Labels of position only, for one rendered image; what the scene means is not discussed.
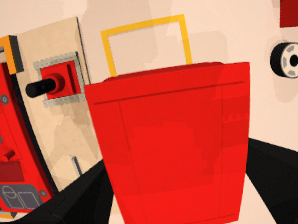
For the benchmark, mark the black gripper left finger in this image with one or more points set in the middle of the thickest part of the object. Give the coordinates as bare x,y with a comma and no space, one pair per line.
88,200

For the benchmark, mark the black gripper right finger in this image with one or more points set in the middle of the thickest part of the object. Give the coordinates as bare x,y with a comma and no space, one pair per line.
273,171

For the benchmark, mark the black toy tyre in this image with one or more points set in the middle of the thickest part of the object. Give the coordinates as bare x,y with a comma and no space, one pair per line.
284,60

